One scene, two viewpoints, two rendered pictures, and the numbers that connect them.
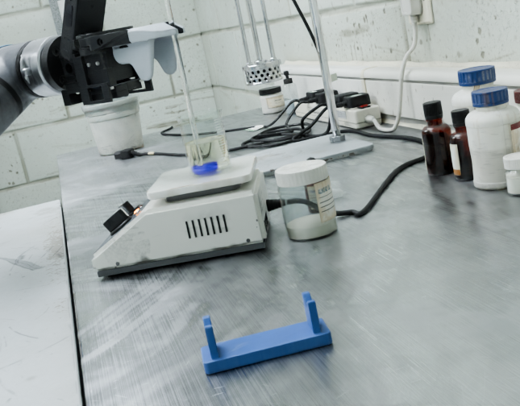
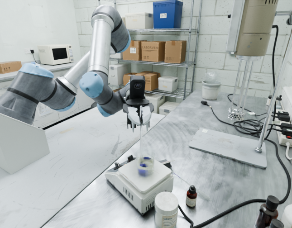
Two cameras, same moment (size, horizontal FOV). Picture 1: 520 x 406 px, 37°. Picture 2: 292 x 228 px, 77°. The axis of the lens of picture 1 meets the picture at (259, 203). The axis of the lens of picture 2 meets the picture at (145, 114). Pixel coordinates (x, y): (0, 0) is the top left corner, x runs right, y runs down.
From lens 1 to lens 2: 66 cm
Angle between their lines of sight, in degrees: 41
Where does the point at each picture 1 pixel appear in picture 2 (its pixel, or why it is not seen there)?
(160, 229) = (117, 182)
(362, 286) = not seen: outside the picture
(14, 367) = (35, 211)
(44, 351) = (46, 211)
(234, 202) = (136, 195)
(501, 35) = not seen: outside the picture
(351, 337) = not seen: outside the picture
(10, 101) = (121, 103)
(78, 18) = (131, 93)
